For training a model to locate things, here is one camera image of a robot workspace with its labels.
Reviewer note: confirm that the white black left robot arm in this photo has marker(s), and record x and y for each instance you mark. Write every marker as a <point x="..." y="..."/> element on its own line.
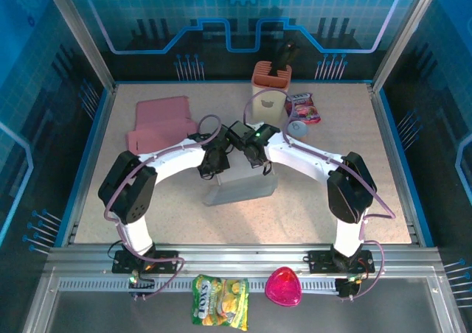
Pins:
<point x="173" y="160"/>

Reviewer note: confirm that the white paper box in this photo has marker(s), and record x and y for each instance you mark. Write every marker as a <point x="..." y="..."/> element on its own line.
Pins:
<point x="243" y="189"/>

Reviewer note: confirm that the beige knife block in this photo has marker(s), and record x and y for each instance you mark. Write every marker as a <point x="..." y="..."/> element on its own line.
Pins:
<point x="267" y="101"/>

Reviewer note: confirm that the aluminium side rail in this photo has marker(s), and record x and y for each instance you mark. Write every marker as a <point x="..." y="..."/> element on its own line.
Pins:
<point x="99" y="126"/>
<point x="391" y="145"/>

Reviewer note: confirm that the black connector module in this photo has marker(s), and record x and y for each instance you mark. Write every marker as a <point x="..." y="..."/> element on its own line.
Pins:
<point x="346" y="289"/>
<point x="142" y="286"/>

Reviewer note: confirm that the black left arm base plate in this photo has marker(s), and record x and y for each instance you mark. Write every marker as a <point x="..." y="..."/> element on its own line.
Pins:
<point x="166" y="261"/>

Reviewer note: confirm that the yellow green candy bag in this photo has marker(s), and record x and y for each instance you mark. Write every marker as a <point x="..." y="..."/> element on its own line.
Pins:
<point x="221" y="301"/>

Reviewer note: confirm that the small white round can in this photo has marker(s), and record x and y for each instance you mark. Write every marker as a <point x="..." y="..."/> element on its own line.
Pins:
<point x="297" y="129"/>

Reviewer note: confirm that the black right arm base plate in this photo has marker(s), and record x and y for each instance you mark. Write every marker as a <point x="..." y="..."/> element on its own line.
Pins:
<point x="319" y="261"/>

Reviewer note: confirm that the aluminium frame post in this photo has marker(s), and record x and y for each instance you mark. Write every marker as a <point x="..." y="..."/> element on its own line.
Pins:
<point x="81" y="34"/>
<point x="402" y="34"/>

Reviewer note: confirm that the magenta heart-shaped box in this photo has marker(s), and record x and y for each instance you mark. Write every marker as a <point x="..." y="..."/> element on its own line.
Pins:
<point x="283" y="287"/>

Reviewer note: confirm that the aluminium front rail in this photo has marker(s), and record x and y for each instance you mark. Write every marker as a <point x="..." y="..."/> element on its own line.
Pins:
<point x="239" y="255"/>

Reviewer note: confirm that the pink paper box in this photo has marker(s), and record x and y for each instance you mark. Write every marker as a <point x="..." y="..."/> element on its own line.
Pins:
<point x="162" y="119"/>

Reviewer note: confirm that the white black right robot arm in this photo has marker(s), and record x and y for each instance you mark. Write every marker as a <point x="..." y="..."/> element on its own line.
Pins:
<point x="302" y="160"/>

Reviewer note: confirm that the purple candy bag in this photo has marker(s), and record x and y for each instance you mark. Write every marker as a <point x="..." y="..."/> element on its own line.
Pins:
<point x="304" y="110"/>

